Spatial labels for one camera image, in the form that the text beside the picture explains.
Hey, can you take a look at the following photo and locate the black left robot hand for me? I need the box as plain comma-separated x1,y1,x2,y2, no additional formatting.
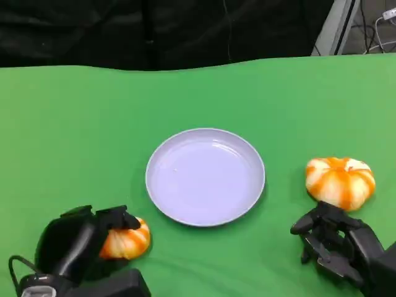
34,204,140,284

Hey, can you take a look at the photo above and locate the orange and white bread roll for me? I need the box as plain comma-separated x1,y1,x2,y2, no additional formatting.
305,157,377,213
98,217,152,260

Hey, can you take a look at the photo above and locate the white cable with plug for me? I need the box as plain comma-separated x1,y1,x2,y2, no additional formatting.
366,9,396,53

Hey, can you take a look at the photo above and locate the lilac plate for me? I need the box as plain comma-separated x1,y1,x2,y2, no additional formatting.
145,127,266,228

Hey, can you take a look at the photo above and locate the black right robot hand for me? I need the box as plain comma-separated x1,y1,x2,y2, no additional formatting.
290,200,386,288

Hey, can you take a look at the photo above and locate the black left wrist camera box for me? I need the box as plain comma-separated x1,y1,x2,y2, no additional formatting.
66,268,152,297

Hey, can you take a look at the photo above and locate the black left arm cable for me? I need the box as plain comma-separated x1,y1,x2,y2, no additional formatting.
8,255,43,297

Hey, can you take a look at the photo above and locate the black curtain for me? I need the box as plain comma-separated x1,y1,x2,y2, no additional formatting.
0,0,337,71

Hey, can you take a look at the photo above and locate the grey metal post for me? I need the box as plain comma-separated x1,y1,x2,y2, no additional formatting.
311,0,361,56

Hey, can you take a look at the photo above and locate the green table cloth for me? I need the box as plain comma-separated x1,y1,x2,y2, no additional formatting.
0,51,396,297

